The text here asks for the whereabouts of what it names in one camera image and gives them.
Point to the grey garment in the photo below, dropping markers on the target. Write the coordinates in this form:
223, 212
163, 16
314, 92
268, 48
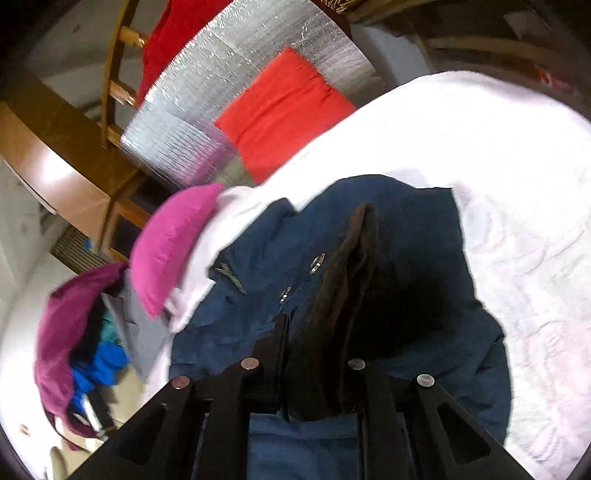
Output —
142, 336

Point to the navy blue padded jacket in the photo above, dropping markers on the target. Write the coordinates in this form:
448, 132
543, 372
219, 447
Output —
372, 269

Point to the teal garment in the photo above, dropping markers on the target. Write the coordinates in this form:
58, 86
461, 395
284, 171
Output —
108, 331

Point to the magenta velvet garment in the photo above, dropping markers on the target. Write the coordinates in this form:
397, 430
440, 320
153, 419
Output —
62, 326

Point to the brown wooden pillar cabinet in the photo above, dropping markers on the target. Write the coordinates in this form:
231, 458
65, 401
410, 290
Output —
57, 151

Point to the red cushion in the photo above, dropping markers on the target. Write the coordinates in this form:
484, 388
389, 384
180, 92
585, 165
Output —
286, 107

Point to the white fleece blanket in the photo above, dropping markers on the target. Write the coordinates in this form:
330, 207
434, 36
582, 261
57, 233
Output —
518, 163

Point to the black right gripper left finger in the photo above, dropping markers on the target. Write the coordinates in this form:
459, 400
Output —
197, 429

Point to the wooden stair railing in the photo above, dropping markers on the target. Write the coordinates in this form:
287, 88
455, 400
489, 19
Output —
114, 90

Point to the silver foil insulation board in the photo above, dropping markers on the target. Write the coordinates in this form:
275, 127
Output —
172, 134

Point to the blue garment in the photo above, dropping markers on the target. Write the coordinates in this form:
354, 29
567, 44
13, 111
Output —
107, 360

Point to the red cloth on railing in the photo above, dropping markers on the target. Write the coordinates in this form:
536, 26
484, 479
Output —
180, 21

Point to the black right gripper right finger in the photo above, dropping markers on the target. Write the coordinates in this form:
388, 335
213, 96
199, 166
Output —
414, 429

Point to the pink cushion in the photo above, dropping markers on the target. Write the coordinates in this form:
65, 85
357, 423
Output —
158, 255

